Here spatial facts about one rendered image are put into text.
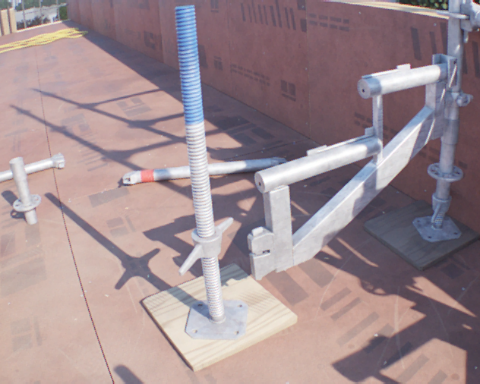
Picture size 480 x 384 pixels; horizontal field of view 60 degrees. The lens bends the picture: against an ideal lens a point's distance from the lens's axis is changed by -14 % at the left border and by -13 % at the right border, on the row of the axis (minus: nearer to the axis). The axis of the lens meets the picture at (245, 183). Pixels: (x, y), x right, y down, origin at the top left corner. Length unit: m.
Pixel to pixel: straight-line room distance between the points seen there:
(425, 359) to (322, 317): 0.31
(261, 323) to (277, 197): 0.33
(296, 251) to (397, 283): 0.35
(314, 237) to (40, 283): 0.86
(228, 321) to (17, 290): 0.70
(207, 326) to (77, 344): 0.36
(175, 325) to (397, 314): 0.58
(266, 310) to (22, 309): 0.73
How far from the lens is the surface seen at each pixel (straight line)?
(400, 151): 1.27
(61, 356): 1.24
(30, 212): 1.86
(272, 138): 2.33
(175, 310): 1.25
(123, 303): 1.34
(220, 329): 1.17
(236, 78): 2.95
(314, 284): 1.33
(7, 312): 1.45
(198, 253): 1.02
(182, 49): 0.88
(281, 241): 1.13
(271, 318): 1.20
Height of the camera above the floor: 0.84
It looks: 26 degrees down
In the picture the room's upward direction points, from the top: 4 degrees counter-clockwise
